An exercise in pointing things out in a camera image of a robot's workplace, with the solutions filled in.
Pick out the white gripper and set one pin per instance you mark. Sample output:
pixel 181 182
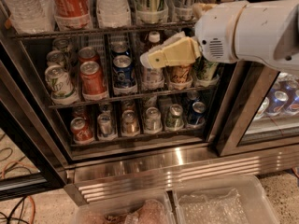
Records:
pixel 214 32

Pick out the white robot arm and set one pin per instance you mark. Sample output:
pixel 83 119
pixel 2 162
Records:
pixel 265 32

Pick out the green white can front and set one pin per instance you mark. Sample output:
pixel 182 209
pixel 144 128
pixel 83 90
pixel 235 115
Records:
pixel 205 70

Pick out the orange soda can front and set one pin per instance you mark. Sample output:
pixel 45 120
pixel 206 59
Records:
pixel 179 74

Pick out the blue soda can front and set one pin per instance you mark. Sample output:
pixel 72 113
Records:
pixel 123 72

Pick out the small blue can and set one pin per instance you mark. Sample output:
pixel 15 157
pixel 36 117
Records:
pixel 196 113

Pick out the small green can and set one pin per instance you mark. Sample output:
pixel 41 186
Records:
pixel 174 116

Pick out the small white can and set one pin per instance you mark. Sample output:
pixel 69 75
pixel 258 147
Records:
pixel 153 119

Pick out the red soda can front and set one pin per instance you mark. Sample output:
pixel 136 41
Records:
pixel 92 78

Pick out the blue pepsi can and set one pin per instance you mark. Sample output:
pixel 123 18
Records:
pixel 277 99

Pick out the small gold can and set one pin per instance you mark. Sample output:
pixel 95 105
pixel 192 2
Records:
pixel 129 122

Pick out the small silver can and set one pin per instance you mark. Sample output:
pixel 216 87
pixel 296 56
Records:
pixel 105 124

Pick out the white green soda can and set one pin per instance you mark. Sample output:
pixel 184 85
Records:
pixel 59 81

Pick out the small red can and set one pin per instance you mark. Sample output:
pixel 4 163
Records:
pixel 81 130

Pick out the steel fridge grille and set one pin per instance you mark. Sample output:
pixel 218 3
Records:
pixel 93 181

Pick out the brown tea bottle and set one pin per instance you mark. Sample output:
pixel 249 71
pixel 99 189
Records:
pixel 152 75

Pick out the red cola bottle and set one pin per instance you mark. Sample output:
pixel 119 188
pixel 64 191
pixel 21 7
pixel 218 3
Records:
pixel 72 14

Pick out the clear water bottle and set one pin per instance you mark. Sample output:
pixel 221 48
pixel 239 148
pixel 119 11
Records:
pixel 31 16

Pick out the right clear plastic bin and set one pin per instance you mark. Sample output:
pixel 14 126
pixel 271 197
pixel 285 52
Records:
pixel 223 200

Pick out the clear plastic bin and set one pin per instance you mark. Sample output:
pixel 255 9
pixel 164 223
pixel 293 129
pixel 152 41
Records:
pixel 223 200
pixel 138 207

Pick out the left clear plastic bin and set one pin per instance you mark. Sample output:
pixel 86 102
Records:
pixel 138 207

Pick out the fridge door frame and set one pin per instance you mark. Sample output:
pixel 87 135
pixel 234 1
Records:
pixel 239 132

